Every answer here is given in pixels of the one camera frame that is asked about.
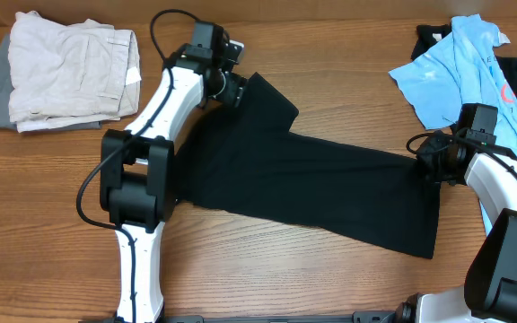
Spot plain black t-shirt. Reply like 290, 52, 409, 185
175, 74, 440, 258

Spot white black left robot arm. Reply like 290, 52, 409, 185
100, 40, 246, 322

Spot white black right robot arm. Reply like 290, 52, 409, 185
388, 129, 517, 322

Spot light blue t-shirt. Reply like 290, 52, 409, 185
390, 15, 517, 231

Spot black logo t-shirt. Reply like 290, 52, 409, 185
410, 24, 517, 99

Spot folded beige shorts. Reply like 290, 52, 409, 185
8, 11, 141, 132

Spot folded grey garment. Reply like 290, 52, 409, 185
0, 33, 101, 132

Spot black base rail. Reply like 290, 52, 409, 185
78, 309, 403, 323

